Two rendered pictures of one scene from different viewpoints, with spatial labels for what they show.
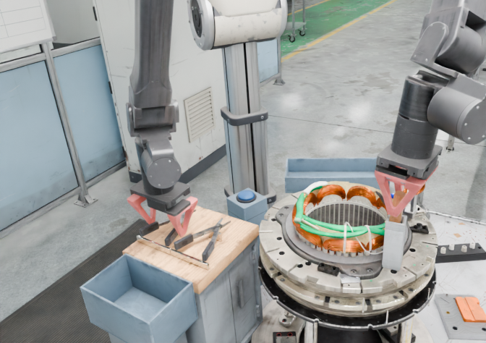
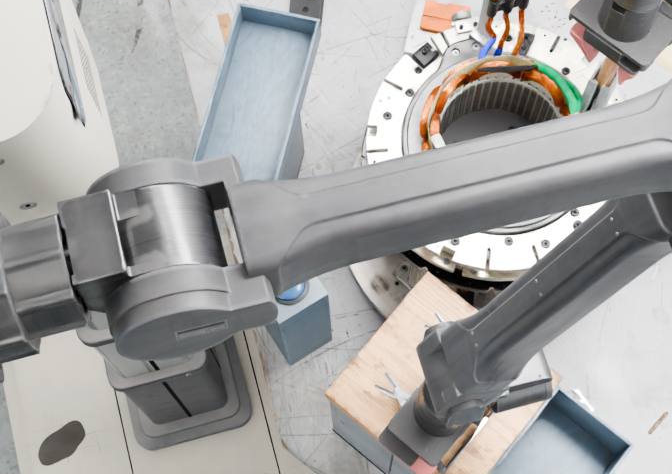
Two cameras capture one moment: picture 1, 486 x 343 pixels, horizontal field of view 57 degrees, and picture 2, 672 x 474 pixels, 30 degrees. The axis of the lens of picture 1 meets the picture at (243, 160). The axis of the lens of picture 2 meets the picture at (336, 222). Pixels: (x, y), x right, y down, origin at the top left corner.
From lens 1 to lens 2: 1.28 m
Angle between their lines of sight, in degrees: 63
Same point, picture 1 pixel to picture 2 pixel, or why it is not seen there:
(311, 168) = (205, 141)
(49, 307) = not seen: outside the picture
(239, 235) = (452, 306)
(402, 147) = (645, 31)
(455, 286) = (381, 12)
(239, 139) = not seen: hidden behind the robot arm
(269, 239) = (508, 256)
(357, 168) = (230, 57)
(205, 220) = (394, 360)
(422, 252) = (574, 61)
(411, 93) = not seen: outside the picture
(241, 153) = not seen: hidden behind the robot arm
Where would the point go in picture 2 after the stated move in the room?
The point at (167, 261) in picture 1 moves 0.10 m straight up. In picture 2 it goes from (502, 425) to (513, 410)
